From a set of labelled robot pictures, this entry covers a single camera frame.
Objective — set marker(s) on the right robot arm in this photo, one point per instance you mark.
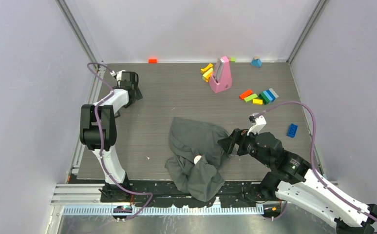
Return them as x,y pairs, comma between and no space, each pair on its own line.
291,179

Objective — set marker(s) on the blue triangular block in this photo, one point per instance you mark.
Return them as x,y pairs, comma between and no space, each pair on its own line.
256,62

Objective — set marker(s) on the grey t-shirt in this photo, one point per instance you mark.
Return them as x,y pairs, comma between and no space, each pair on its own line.
188,139

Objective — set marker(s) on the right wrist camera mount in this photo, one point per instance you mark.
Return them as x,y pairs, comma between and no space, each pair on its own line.
258,122

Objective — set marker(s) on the pink metronome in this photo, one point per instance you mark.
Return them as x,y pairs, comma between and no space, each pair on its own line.
221,78

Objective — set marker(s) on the yellow curved blocks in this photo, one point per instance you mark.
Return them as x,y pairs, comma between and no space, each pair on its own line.
207,72

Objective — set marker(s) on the orange long block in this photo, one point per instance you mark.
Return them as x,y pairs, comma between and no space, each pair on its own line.
245,94

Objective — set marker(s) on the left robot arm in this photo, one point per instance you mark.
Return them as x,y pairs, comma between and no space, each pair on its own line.
98,130

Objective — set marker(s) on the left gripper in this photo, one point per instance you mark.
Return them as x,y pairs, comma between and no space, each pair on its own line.
138,96

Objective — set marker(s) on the stacked blue green bricks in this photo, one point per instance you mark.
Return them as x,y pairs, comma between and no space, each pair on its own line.
268,96

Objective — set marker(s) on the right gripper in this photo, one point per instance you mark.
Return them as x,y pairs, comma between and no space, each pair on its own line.
227,143

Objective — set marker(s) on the blue flat brick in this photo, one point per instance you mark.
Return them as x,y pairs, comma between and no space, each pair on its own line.
292,130

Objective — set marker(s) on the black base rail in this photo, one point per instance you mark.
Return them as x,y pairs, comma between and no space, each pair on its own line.
149,198

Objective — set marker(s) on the lime green block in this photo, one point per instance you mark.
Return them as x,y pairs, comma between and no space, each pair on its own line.
250,97

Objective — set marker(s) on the small yellow block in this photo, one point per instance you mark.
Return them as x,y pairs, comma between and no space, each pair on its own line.
257,101

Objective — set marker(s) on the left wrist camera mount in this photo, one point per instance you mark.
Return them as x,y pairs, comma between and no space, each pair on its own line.
117,75

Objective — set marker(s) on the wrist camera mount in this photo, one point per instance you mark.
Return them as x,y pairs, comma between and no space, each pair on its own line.
258,122
117,75

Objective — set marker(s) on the red block by wall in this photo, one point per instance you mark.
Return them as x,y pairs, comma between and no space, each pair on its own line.
152,60

